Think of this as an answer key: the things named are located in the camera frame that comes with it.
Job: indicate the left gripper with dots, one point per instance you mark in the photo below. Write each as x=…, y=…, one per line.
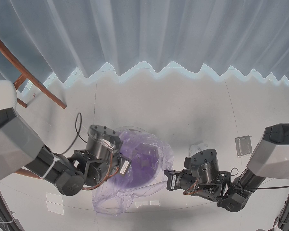
x=118, y=167

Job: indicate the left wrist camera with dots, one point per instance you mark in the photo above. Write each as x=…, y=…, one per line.
x=116, y=142

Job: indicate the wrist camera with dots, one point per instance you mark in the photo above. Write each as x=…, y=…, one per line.
x=116, y=142
x=188, y=163

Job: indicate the purple plastic bag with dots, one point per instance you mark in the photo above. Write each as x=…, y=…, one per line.
x=144, y=157

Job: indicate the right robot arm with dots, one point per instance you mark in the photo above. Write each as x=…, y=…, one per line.
x=274, y=148

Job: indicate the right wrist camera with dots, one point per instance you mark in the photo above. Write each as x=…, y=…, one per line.
x=188, y=163

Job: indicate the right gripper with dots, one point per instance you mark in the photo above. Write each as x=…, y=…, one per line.
x=180, y=182

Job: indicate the pale blue curtain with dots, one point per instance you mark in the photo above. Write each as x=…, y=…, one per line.
x=144, y=28

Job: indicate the wooden chair white cushion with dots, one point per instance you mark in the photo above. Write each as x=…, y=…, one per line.
x=2, y=92

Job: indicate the white trash bin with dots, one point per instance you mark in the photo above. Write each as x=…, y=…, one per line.
x=132, y=128

